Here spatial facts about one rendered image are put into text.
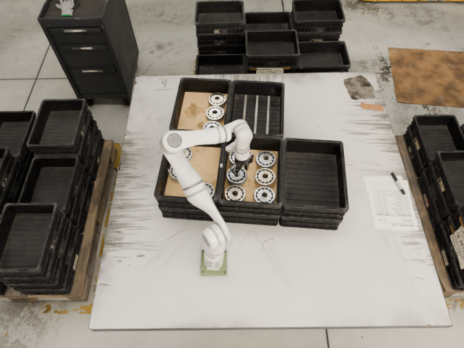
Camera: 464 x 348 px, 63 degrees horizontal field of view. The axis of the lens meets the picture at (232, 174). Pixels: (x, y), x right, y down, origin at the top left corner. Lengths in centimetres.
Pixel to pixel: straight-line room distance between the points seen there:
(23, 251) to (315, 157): 168
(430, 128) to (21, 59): 373
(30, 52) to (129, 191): 259
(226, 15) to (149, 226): 210
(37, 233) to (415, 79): 330
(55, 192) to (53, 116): 57
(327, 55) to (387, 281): 198
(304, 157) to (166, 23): 270
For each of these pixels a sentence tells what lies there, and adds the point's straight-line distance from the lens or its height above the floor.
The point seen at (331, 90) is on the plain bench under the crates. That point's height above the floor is 70.
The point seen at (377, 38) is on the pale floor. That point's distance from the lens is 425.
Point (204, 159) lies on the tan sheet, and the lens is 198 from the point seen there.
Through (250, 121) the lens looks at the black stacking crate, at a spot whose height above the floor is 83.
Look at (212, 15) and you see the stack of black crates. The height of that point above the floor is 49.
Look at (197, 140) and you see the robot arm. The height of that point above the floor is 125.
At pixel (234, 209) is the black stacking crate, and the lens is 181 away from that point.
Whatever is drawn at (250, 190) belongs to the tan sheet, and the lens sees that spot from 187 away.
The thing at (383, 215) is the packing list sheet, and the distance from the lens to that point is 209.
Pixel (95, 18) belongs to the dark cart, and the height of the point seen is 90.
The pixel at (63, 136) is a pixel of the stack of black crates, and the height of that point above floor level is 49.
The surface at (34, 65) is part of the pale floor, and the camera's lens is 422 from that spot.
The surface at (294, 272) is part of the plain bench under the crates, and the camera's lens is 186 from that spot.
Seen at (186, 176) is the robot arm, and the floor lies 118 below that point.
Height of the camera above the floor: 245
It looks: 57 degrees down
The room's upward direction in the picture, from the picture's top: 2 degrees counter-clockwise
